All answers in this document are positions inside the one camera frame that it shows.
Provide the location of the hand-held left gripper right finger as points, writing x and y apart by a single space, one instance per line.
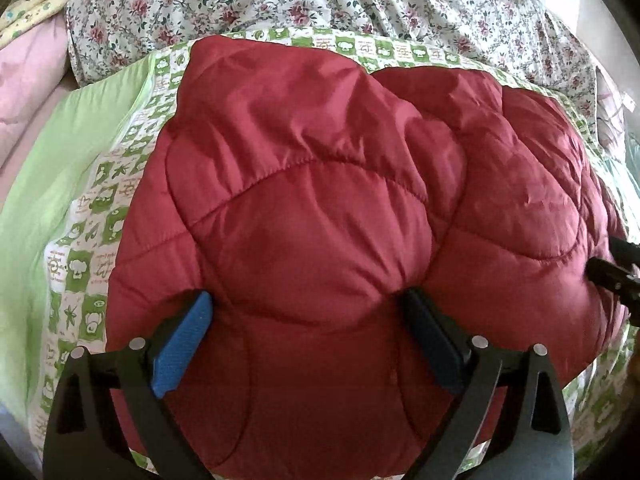
435 340

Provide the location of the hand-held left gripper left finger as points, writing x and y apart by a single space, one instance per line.
185 340

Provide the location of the red quilted blanket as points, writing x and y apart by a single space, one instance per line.
350 210

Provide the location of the green checkered quilt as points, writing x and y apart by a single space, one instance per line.
90 200

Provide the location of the pink blanket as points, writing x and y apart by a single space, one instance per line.
25 90

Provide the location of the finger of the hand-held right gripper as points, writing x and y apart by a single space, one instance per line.
624 247
612 277

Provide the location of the yellow floral cloth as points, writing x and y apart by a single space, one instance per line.
35 0

